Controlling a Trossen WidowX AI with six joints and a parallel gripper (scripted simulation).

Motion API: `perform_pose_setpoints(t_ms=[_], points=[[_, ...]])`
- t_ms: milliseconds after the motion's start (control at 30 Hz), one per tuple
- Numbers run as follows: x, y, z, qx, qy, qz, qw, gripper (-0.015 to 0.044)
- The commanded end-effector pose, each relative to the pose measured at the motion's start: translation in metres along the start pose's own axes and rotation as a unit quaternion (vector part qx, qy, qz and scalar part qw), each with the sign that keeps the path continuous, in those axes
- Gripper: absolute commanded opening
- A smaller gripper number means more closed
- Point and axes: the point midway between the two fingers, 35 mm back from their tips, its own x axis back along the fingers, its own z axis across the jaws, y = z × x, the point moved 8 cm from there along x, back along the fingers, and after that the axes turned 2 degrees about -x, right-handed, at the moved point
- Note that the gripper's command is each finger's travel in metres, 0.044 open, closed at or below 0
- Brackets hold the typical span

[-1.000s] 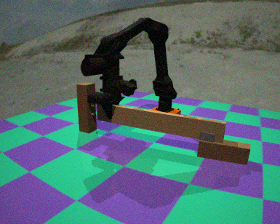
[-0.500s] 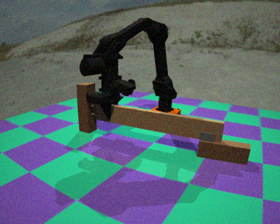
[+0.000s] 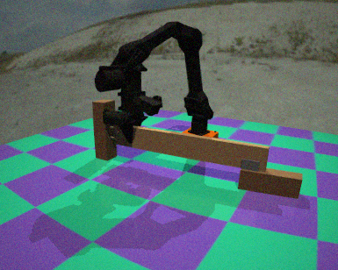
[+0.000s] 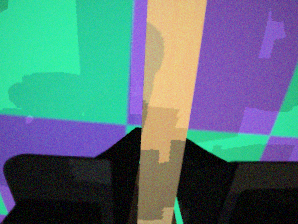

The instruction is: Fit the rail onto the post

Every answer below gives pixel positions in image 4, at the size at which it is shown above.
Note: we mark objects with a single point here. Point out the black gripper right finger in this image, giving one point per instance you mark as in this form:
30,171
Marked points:
209,186

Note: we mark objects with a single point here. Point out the long wooden rail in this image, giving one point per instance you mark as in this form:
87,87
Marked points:
174,31

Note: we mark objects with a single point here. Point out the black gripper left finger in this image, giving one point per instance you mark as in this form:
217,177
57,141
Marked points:
107,179

